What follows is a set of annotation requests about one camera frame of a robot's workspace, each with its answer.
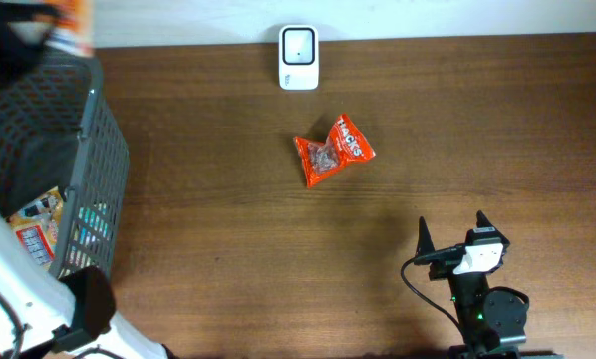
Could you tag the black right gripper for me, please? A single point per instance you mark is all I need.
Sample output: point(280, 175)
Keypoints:
point(426, 244)

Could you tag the orange tissue pack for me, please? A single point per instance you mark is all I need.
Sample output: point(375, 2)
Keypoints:
point(74, 32)

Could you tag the red Hacks candy bag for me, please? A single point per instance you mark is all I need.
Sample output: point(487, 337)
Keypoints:
point(345, 144)

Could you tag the yellow snack bag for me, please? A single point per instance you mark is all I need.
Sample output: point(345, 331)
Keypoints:
point(36, 226)

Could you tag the teal tissue pack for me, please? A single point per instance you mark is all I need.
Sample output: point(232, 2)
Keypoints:
point(95, 229)

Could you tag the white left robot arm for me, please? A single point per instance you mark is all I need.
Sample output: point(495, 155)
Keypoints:
point(74, 314)

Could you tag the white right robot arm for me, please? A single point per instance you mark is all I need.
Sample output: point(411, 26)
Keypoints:
point(490, 320)

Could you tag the grey plastic basket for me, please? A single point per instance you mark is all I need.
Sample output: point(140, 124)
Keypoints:
point(57, 130)

